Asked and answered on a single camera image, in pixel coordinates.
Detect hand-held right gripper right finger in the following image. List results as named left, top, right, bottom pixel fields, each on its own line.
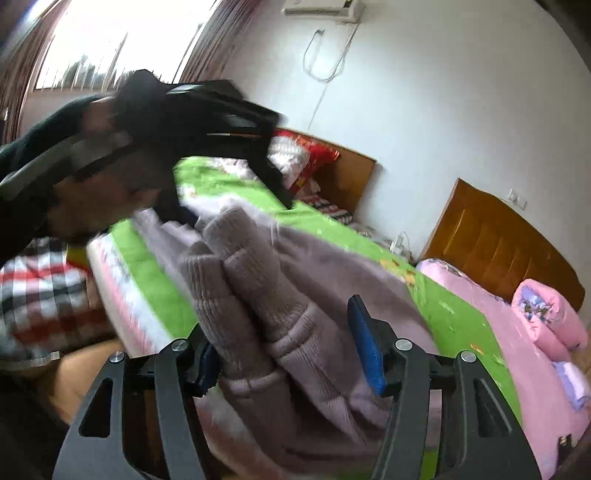
left=347, top=294, right=542, bottom=480

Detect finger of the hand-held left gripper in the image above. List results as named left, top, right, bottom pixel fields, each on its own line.
left=153, top=173, right=200, bottom=228
left=248, top=150, right=294, bottom=210

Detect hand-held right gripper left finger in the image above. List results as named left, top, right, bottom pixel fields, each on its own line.
left=51, top=323, right=222, bottom=480

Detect lavender knit sweater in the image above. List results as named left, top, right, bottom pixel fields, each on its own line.
left=131, top=196, right=440, bottom=477

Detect person's left forearm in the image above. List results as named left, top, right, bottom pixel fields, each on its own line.
left=0, top=95, right=116, bottom=271

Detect person's left hand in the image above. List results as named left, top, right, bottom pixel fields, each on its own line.
left=50, top=152, right=166, bottom=244

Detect pale floral quilt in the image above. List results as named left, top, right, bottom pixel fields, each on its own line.
left=267, top=137, right=311, bottom=186

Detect red patterned pillow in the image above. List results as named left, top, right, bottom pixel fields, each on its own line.
left=272, top=129, right=343, bottom=195

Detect checkered cloth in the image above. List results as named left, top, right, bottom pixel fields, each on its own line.
left=302, top=193, right=355, bottom=223

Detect small wooden headboard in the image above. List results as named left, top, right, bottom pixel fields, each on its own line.
left=313, top=134, right=378, bottom=223

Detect green printed blanket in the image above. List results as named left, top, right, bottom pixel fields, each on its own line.
left=88, top=156, right=525, bottom=480

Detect patterned pink curtain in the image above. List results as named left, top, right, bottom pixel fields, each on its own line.
left=178, top=0, right=243, bottom=85
left=0, top=0, right=71, bottom=141

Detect white charger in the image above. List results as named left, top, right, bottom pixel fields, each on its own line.
left=389, top=231, right=413, bottom=256

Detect window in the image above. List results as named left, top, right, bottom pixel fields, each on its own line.
left=34, top=0, right=218, bottom=91

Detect pink bed sheet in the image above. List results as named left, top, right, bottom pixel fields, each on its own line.
left=416, top=258, right=591, bottom=480

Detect plaid cloth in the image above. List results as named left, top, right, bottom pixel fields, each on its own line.
left=0, top=237, right=95, bottom=366

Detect white air conditioner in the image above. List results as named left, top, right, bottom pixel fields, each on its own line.
left=283, top=0, right=366, bottom=23

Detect large wooden headboard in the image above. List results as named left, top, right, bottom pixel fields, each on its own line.
left=420, top=178, right=581, bottom=313

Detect folded pink quilt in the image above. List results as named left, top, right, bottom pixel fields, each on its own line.
left=512, top=278, right=590, bottom=363

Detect folded lilac white cloth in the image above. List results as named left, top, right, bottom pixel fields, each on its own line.
left=551, top=360, right=591, bottom=412

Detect dark object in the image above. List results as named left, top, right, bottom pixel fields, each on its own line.
left=555, top=434, right=579, bottom=463

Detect white wall cable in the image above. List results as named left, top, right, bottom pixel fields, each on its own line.
left=301, top=21, right=362, bottom=136

